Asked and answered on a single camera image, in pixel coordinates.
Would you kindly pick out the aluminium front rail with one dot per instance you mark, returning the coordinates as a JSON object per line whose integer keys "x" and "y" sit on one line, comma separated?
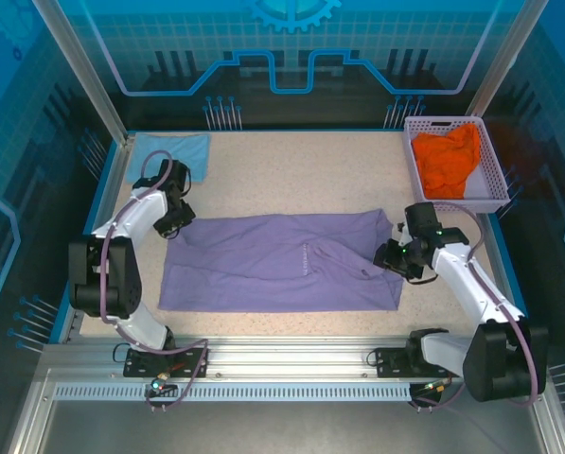
{"x": 287, "y": 354}

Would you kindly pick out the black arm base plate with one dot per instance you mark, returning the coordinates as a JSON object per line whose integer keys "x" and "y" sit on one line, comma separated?
{"x": 192, "y": 361}
{"x": 391, "y": 361}

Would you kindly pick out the orange t-shirt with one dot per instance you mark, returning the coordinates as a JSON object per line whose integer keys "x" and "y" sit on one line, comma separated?
{"x": 445, "y": 161}

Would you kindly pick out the light blue folded t-shirt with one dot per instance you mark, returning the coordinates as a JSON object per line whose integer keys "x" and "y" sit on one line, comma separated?
{"x": 187, "y": 146}

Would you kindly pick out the small connector with green light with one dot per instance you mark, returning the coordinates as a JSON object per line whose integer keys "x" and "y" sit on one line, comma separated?
{"x": 437, "y": 387}
{"x": 159, "y": 382}

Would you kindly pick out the lavender plastic basket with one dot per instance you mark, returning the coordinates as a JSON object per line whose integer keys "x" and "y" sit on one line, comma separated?
{"x": 452, "y": 205}

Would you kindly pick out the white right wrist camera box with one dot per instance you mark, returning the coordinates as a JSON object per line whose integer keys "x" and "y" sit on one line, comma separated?
{"x": 402, "y": 231}

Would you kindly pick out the purple printed t-shirt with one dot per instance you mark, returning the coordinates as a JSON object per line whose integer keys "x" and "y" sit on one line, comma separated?
{"x": 263, "y": 265}

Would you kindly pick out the aluminium frame post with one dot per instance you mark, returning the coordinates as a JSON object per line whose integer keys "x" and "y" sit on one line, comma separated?
{"x": 506, "y": 61}
{"x": 88, "y": 75}

